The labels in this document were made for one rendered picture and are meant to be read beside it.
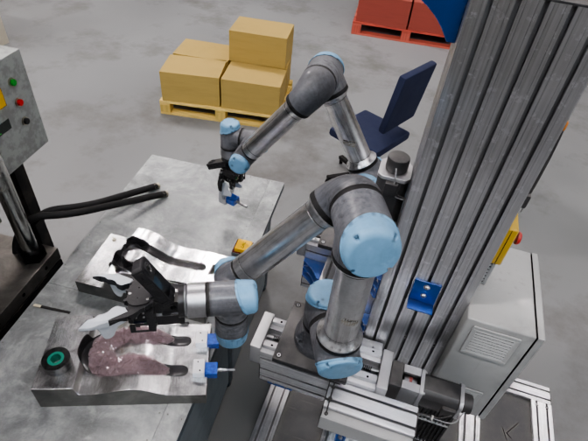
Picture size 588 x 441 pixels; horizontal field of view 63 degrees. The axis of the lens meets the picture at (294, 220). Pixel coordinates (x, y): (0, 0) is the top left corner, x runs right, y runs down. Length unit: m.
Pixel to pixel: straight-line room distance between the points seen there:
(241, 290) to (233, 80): 3.23
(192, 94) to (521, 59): 3.50
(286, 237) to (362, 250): 0.24
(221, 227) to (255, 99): 2.19
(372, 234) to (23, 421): 1.24
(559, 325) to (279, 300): 1.68
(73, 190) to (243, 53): 1.83
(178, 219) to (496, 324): 1.37
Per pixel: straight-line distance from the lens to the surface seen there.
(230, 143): 1.85
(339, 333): 1.15
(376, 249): 0.90
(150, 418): 1.64
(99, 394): 1.63
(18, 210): 1.99
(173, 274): 1.84
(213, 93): 4.24
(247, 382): 2.57
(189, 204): 2.24
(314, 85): 1.50
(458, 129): 1.09
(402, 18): 6.27
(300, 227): 1.05
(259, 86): 4.09
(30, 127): 2.17
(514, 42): 1.01
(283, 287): 2.92
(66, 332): 1.73
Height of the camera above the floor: 2.27
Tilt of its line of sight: 43 degrees down
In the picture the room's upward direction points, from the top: 6 degrees clockwise
